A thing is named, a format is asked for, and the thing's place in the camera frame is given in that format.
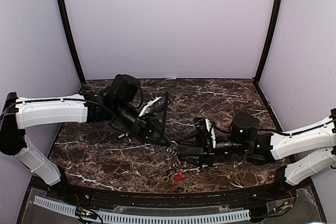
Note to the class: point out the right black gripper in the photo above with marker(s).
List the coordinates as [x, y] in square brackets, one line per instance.
[206, 152]

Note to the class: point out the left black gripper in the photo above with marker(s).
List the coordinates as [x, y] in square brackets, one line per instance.
[144, 127]

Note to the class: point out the right black frame post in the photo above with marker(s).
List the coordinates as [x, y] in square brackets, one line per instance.
[268, 41]

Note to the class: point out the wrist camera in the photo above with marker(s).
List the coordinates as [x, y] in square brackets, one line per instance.
[205, 130]
[158, 105]

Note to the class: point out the large keyring with red grip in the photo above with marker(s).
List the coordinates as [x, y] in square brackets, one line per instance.
[175, 167]

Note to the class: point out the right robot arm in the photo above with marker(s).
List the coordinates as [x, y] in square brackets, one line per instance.
[264, 146]

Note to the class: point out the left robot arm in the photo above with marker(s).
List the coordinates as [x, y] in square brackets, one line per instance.
[110, 104]

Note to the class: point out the left black frame post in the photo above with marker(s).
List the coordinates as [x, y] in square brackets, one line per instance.
[70, 40]

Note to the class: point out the small circuit board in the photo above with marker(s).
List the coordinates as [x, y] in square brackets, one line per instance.
[84, 214]

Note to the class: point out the black front rail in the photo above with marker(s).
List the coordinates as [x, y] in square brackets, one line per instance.
[247, 197]

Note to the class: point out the white slotted cable duct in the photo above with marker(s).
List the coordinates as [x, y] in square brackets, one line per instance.
[123, 214]

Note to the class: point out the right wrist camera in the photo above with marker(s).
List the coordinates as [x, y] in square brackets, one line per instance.
[205, 130]

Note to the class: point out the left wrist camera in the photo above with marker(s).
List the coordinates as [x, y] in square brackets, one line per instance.
[158, 105]

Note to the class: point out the black frame post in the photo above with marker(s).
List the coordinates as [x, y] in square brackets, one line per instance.
[268, 41]
[70, 40]

